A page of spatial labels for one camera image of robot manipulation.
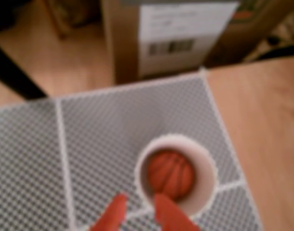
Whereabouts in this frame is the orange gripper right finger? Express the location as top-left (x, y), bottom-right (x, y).
top-left (154, 193), bottom-right (202, 231)

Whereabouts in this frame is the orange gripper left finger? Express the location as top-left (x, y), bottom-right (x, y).
top-left (89, 193), bottom-right (128, 231)

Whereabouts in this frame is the white paper cup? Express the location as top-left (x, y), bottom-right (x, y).
top-left (134, 133), bottom-right (219, 217)

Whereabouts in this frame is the black furniture leg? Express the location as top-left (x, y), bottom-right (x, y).
top-left (0, 42), bottom-right (48, 100)
top-left (257, 45), bottom-right (294, 60)

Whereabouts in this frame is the small orange basketball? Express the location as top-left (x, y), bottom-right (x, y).
top-left (147, 150), bottom-right (196, 202)

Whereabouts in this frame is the cardboard box with white label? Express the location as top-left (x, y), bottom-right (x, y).
top-left (100, 0), bottom-right (286, 84)

